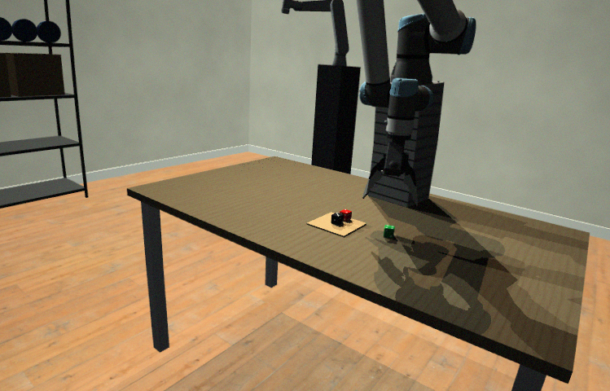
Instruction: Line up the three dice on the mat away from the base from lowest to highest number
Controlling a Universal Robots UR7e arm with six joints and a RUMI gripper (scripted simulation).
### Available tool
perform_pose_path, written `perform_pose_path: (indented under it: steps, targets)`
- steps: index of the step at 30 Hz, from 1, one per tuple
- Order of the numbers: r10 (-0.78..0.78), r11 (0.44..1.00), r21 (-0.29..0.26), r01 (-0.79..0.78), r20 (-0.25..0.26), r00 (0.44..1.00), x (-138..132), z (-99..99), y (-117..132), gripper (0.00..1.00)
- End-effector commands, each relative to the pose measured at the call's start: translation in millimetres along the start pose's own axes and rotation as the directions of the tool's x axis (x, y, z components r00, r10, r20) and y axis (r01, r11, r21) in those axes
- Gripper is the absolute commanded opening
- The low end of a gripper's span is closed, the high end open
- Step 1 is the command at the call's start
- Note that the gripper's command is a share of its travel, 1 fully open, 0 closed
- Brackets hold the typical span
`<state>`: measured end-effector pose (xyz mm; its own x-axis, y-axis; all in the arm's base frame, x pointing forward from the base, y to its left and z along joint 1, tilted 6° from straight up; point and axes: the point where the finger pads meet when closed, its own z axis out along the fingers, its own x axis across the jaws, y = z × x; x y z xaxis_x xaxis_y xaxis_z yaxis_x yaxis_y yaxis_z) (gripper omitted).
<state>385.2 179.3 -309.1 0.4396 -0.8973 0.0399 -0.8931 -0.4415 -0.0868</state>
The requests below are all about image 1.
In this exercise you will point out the red die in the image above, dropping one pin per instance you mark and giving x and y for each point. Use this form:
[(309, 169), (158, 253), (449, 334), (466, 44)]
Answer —
[(347, 214)]

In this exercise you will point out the green die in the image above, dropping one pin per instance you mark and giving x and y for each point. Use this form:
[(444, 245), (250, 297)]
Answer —
[(389, 231)]

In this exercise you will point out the tan mat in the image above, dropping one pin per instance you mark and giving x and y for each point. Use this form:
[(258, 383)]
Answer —
[(324, 223)]

